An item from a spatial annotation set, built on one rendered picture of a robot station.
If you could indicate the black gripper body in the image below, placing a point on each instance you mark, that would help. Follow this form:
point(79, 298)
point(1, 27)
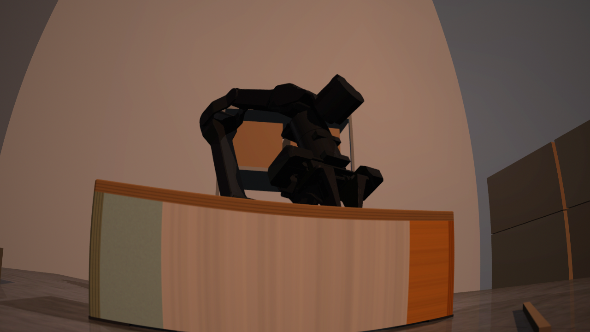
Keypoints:
point(316, 147)

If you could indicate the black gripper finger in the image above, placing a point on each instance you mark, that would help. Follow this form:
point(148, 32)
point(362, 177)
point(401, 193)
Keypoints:
point(321, 184)
point(352, 194)

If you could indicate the brown rectangular bar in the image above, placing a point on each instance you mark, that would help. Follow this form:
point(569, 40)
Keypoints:
point(536, 320)

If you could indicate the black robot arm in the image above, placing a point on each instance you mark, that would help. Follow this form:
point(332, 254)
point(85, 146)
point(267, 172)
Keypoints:
point(308, 111)

